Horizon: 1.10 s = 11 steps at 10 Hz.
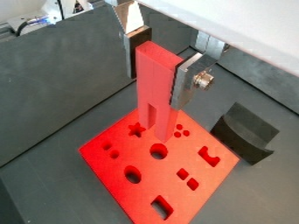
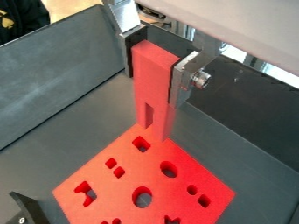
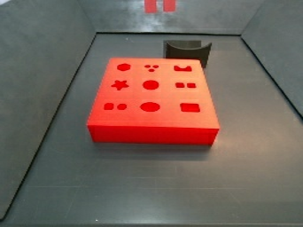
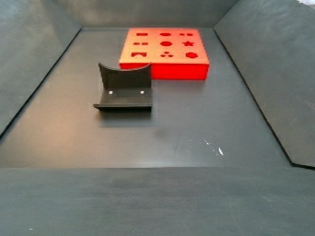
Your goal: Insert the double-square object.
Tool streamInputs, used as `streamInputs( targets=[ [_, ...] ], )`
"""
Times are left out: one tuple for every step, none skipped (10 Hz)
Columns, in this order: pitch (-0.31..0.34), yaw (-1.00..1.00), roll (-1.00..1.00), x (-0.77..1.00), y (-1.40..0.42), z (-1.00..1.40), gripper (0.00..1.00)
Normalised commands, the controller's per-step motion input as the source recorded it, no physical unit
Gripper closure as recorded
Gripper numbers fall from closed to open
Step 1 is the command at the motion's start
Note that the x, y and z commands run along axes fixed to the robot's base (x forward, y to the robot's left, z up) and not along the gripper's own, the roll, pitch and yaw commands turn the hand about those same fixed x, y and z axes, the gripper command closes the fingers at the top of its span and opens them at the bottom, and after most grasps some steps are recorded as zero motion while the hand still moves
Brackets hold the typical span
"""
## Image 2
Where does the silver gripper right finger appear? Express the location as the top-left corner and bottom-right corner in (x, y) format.
(169, 31), (222, 109)

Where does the person in dark clothing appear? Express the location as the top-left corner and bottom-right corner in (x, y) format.
(0, 0), (51, 46)

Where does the black bracket corner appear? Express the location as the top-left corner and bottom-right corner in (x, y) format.
(6, 192), (51, 224)

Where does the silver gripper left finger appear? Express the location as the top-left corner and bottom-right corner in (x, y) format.
(102, 0), (147, 78)

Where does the red foam shape-sorter board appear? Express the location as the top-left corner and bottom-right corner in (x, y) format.
(53, 124), (235, 224)

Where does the red double-square peg block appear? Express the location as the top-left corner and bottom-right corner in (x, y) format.
(131, 40), (179, 141)

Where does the dark grey tray bin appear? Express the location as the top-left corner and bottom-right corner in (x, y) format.
(0, 7), (299, 224)

